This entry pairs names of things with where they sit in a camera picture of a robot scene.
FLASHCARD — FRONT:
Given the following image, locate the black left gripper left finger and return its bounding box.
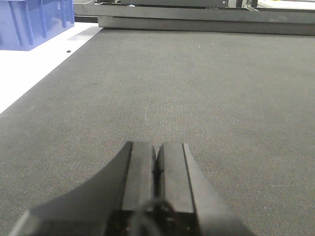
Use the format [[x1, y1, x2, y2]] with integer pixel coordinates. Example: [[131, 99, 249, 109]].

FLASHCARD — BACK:
[[11, 142, 156, 236]]

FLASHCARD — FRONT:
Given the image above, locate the dark grey table mat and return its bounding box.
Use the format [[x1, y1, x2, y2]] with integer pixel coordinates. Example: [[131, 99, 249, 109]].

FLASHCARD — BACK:
[[0, 29, 315, 236]]

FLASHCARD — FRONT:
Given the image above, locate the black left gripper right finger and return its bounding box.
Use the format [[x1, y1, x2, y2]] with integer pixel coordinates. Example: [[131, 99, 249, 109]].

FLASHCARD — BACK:
[[157, 143, 253, 236]]

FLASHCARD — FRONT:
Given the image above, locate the black metal frame rail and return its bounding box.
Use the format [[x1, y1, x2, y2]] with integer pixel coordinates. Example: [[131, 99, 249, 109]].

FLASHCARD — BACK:
[[74, 0, 315, 36]]

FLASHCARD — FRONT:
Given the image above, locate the blue plastic crate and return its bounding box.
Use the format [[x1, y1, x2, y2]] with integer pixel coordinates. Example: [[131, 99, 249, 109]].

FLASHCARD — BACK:
[[0, 0, 74, 51]]

